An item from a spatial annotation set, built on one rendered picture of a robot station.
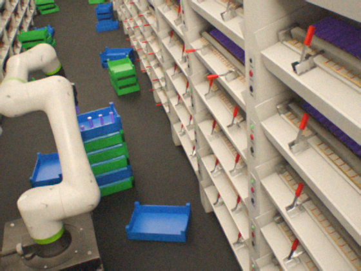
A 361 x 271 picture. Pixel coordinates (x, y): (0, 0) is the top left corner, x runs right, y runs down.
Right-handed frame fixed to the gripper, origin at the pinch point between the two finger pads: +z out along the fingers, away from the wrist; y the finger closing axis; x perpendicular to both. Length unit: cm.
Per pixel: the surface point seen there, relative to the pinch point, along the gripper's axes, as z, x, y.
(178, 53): -10, 22, 58
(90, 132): 7.8, -15.8, 11.2
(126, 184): 46, -27, 22
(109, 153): 23.5, -19.3, 17.3
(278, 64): -91, -63, 103
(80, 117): 14.0, -1.5, -0.8
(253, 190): -45, -71, 97
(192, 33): -46, -3, 73
